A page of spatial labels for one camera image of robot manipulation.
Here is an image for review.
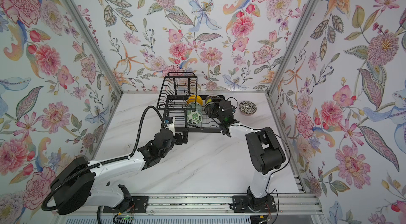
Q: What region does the green leaf pattern bowl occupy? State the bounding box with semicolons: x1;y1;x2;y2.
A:
187;110;203;125

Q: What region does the yellow plastic bowl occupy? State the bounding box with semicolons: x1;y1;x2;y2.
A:
187;95;203;106

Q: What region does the black wire dish rack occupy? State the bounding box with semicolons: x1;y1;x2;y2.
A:
156;71;221;133

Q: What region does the dark blue patterned bowl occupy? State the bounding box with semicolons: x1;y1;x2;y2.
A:
205;104;219;117

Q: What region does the pink striped ceramic bowl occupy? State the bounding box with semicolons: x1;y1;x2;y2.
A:
205;95;220;101

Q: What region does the lime green plastic bowl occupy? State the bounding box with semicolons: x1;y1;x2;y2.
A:
205;98;215;108

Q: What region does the pale mint green bowl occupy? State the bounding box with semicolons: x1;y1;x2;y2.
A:
191;102;203;113

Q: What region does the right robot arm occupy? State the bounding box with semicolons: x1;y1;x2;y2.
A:
205;99;286;211

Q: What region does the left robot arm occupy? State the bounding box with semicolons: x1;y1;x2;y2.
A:
41;116;188;215

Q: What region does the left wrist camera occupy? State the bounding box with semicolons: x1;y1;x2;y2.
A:
163;117;176;134

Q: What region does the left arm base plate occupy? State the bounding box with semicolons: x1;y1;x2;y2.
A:
102;196;149;213

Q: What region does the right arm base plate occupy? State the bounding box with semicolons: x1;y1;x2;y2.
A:
229;194;277;213

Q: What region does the aluminium mounting rail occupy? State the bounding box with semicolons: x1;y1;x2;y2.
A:
52;193;324;217

